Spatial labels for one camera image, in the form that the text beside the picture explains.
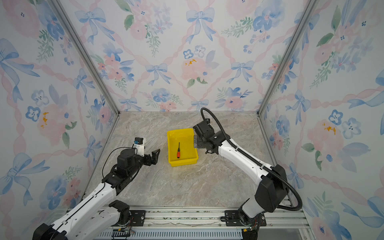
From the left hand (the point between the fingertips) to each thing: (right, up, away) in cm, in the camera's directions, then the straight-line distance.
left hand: (152, 147), depth 80 cm
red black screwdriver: (+12, -5, +18) cm, 22 cm away
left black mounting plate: (-6, -34, -6) cm, 35 cm away
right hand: (+28, +4, +3) cm, 28 cm away
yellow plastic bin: (+19, -6, +16) cm, 26 cm away
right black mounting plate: (+43, -33, -5) cm, 54 cm away
